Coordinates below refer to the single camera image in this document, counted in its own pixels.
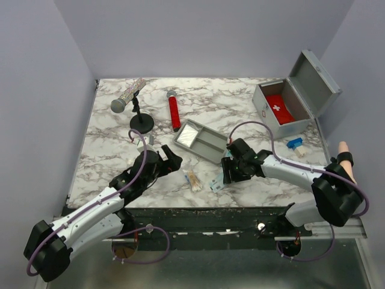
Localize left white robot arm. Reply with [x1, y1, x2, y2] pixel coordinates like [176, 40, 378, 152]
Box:
[23, 145, 183, 282]

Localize white gauze pack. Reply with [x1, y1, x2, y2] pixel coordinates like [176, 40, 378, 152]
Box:
[176, 123, 199, 148]

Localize red glitter microphone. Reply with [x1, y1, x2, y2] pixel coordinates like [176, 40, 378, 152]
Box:
[167, 90, 181, 132]

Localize black mounting rail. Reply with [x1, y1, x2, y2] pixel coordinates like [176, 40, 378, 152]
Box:
[61, 206, 351, 250]

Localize grey metal case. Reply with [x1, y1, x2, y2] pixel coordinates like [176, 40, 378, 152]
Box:
[252, 49, 342, 140]

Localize red first aid pouch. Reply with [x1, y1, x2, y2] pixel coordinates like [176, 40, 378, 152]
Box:
[265, 95, 295, 125]

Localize silver glitter microphone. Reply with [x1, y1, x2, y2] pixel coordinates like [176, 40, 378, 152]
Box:
[110, 78, 147, 114]

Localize blue white bandage packets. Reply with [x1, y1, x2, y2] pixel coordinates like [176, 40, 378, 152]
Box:
[209, 174, 226, 193]

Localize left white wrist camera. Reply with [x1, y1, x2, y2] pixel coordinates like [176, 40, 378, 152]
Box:
[136, 134, 155, 153]

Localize blue white small box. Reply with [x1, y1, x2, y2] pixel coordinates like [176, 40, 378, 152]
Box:
[286, 137, 306, 158]

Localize cotton swab pack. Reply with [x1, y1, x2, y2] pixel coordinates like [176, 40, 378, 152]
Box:
[183, 170, 203, 192]

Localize grey plastic tray insert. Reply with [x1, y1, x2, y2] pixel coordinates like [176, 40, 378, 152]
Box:
[173, 119, 228, 164]

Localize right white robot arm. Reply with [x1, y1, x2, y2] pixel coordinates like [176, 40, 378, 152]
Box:
[221, 138, 364, 236]

